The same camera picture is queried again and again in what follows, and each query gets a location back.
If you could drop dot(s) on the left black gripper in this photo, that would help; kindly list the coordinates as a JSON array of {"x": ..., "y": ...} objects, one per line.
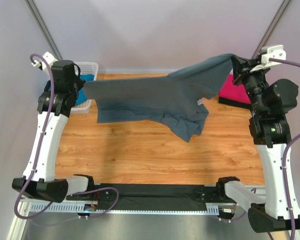
[{"x": 79, "y": 84}]

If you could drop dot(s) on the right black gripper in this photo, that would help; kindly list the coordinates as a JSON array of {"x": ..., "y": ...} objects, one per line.
[{"x": 242, "y": 67}]

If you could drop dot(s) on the grey-blue t-shirt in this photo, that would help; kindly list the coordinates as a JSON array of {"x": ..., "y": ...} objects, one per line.
[{"x": 174, "y": 100}]

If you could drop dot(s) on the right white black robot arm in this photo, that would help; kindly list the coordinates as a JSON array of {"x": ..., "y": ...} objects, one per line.
[{"x": 279, "y": 209}]

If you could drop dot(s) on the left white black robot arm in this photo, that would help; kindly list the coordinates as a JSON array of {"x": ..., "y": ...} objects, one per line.
[{"x": 39, "y": 180}]

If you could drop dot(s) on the teal blue t-shirt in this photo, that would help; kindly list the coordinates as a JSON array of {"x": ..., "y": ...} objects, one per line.
[{"x": 81, "y": 96}]

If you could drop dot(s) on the white plastic laundry basket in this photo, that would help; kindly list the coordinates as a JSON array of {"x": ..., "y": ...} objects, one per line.
[{"x": 86, "y": 67}]

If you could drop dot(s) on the folded magenta t-shirt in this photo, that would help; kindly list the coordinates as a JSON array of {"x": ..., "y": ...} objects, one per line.
[{"x": 233, "y": 92}]

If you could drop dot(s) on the folded black t-shirt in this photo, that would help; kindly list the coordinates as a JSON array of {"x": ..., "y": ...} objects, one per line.
[{"x": 234, "y": 103}]

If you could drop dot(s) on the black base cloth strip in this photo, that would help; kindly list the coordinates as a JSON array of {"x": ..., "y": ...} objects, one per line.
[{"x": 158, "y": 197}]

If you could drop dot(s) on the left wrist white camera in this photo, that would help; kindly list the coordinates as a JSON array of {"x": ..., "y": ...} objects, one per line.
[{"x": 42, "y": 62}]

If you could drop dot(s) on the wrist white camera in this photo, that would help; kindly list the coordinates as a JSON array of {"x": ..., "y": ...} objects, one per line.
[
  {"x": 263, "y": 60},
  {"x": 42, "y": 62}
]

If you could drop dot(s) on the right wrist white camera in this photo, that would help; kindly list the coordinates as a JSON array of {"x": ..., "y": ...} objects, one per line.
[{"x": 263, "y": 60}]

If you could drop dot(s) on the right aluminium corner post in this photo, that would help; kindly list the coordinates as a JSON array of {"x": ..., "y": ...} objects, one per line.
[{"x": 283, "y": 7}]

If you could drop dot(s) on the aluminium corner post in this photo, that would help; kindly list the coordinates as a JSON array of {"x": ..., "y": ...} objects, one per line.
[
  {"x": 283, "y": 7},
  {"x": 37, "y": 16}
]

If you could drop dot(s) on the left aluminium corner post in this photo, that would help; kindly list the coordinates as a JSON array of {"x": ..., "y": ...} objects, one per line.
[{"x": 37, "y": 16}]

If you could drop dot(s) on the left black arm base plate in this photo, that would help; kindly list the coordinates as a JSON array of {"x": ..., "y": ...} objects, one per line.
[{"x": 104, "y": 195}]

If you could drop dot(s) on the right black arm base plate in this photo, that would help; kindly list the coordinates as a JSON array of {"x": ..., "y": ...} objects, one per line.
[{"x": 212, "y": 194}]

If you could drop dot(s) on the aluminium front rail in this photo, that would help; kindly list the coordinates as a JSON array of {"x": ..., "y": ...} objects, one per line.
[{"x": 98, "y": 203}]

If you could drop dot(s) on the white slotted cable duct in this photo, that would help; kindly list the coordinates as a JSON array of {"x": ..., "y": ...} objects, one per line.
[{"x": 81, "y": 208}]

